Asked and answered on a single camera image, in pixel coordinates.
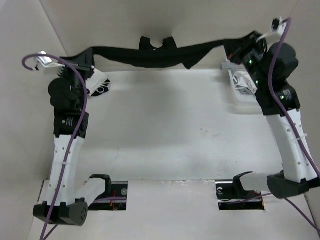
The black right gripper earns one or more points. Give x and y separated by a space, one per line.
236 58

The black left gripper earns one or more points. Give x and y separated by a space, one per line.
85 62

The black tank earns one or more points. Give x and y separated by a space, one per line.
165 57
103 88

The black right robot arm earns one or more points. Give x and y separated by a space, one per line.
269 68

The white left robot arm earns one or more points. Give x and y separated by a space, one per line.
69 93

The folded white tank top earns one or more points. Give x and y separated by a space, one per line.
95 80

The white tank tops in basket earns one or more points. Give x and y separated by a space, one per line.
243 83

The folded black tank top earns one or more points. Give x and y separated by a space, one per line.
103 88

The white plastic basket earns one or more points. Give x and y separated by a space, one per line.
246 103

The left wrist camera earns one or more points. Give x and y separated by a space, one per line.
47 66

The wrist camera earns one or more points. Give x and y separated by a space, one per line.
47 66
277 29

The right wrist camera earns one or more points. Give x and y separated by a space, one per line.
277 29

